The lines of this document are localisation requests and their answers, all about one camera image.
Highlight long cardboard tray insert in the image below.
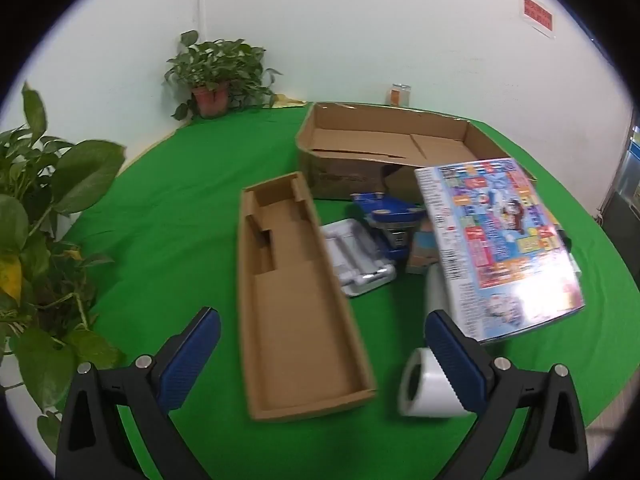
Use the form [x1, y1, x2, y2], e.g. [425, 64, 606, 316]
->
[236, 171, 377, 422]

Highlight small potted green plant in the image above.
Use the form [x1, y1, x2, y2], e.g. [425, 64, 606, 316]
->
[164, 30, 283, 121]

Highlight blue tape dispenser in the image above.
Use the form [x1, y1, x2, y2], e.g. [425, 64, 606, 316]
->
[349, 191, 426, 263]

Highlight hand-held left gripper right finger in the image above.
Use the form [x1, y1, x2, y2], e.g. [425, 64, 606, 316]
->
[424, 309, 588, 480]

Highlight large cardboard box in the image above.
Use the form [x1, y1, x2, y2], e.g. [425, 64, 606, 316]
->
[295, 101, 538, 202]

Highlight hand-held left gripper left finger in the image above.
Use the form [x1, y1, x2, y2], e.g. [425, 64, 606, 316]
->
[55, 306, 222, 480]

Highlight pastel puzzle cube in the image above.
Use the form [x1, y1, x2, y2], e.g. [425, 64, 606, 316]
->
[406, 220, 443, 276]

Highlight large leafy green plant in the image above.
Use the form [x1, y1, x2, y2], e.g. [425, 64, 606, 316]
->
[0, 82, 127, 456]

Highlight white plastic holder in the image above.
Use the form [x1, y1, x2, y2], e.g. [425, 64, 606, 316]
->
[320, 219, 397, 298]

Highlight red wall sign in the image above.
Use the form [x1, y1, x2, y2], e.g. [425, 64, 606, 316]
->
[520, 0, 557, 38]

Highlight green tablecloth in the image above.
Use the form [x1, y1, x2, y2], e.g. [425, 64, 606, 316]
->
[42, 105, 640, 480]

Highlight glass jar with orange label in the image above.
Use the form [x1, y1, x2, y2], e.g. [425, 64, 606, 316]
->
[386, 83, 412, 107]

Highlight glass door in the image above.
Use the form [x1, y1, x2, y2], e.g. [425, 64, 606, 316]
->
[597, 110, 640, 231]

